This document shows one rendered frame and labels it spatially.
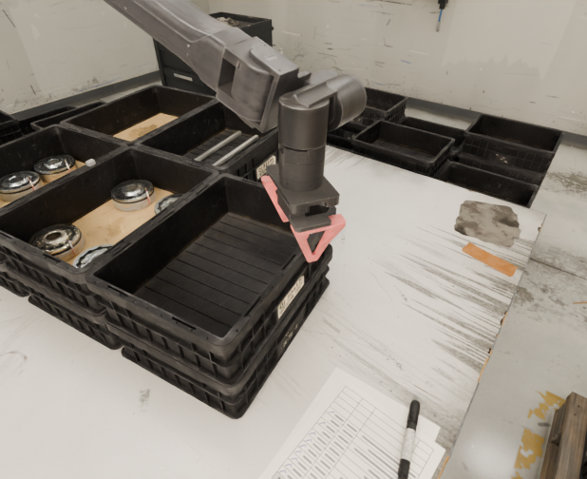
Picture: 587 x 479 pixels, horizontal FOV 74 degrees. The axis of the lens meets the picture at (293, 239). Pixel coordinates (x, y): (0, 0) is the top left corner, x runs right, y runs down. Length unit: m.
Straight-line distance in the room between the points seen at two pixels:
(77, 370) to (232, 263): 0.37
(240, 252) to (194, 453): 0.39
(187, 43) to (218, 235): 0.50
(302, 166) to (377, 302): 0.54
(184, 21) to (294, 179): 0.22
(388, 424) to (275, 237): 0.44
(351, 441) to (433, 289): 0.43
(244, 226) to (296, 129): 0.52
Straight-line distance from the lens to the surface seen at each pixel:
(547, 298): 2.23
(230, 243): 0.89
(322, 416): 0.77
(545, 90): 3.79
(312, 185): 0.48
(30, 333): 1.04
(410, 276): 1.03
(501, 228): 1.26
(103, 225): 1.03
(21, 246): 0.87
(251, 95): 0.48
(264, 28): 2.81
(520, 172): 2.15
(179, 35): 0.54
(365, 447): 0.76
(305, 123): 0.44
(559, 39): 3.71
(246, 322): 0.60
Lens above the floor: 1.39
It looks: 39 degrees down
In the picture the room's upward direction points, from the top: straight up
